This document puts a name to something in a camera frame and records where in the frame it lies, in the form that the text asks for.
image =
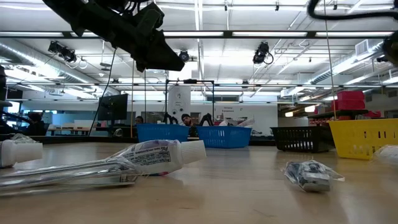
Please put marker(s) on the round black camera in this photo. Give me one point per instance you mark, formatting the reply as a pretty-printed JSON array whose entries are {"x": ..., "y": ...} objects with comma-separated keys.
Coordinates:
[{"x": 184, "y": 56}]

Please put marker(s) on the black hanging camera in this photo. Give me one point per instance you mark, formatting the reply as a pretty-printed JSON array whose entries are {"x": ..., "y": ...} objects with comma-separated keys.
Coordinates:
[
  {"x": 62, "y": 51},
  {"x": 261, "y": 53}
]

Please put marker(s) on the white plastic wrapped item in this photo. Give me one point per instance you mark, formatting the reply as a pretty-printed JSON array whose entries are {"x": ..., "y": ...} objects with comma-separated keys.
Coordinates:
[{"x": 244, "y": 122}]

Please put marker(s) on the white toothpaste tube red end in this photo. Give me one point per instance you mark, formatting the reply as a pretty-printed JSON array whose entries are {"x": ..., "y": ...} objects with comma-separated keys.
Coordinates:
[{"x": 18, "y": 152}]

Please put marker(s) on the black background robot arm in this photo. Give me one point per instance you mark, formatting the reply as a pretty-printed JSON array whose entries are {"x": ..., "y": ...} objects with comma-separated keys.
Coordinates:
[
  {"x": 170, "y": 119},
  {"x": 206, "y": 119}
]

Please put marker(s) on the blue plastic basket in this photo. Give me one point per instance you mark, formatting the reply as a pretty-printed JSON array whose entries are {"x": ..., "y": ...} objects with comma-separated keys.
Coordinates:
[
  {"x": 224, "y": 137},
  {"x": 161, "y": 133}
]

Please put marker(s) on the person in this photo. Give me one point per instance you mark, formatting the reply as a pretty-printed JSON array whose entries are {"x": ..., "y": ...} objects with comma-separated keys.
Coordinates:
[
  {"x": 35, "y": 124},
  {"x": 139, "y": 120},
  {"x": 186, "y": 119}
]

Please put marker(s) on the slim clear packet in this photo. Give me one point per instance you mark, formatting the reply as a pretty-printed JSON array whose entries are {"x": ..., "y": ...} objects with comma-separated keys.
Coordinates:
[{"x": 62, "y": 177}]

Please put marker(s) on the white blue toothpaste tube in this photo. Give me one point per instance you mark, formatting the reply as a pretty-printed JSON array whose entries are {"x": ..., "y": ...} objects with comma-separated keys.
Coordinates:
[{"x": 155, "y": 158}]

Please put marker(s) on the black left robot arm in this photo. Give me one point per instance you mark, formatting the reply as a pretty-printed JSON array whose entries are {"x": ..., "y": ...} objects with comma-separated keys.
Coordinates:
[{"x": 62, "y": 11}]

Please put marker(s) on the yellow plastic basket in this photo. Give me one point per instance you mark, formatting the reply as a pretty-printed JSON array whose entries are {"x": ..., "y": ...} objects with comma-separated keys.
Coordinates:
[{"x": 360, "y": 140}]

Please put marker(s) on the white square pillar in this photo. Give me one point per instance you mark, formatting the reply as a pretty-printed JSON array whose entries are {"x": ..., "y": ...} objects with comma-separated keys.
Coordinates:
[{"x": 179, "y": 99}]

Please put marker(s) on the silver ventilation duct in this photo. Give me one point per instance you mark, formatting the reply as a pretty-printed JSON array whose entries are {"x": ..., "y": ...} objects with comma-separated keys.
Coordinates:
[
  {"x": 31, "y": 59},
  {"x": 348, "y": 63}
]

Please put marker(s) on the red plastic bin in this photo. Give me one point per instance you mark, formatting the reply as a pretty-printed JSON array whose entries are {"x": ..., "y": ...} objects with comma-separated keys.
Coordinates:
[
  {"x": 350, "y": 95},
  {"x": 348, "y": 104}
]

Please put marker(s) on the black plastic basket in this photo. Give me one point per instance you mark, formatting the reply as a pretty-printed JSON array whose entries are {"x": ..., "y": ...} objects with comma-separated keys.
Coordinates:
[{"x": 298, "y": 140}]

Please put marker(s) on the black background rig frame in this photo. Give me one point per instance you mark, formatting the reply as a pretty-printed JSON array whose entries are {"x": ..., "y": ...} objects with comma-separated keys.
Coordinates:
[{"x": 189, "y": 81}]

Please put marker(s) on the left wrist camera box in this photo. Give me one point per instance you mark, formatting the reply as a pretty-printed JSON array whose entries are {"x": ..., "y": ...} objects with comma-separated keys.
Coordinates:
[{"x": 149, "y": 17}]

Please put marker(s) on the dark grey packet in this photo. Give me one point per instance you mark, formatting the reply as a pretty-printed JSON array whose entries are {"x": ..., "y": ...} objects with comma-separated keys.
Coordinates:
[{"x": 311, "y": 179}]

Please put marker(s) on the black monitor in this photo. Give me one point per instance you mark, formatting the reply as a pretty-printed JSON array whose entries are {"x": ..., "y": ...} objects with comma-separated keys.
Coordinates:
[{"x": 113, "y": 107}]

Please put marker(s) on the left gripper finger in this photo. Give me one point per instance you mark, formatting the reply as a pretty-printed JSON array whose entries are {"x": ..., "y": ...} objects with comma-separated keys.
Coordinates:
[
  {"x": 161, "y": 53},
  {"x": 155, "y": 68}
]

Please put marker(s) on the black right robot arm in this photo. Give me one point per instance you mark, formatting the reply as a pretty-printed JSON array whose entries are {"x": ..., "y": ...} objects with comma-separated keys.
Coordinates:
[{"x": 392, "y": 46}]

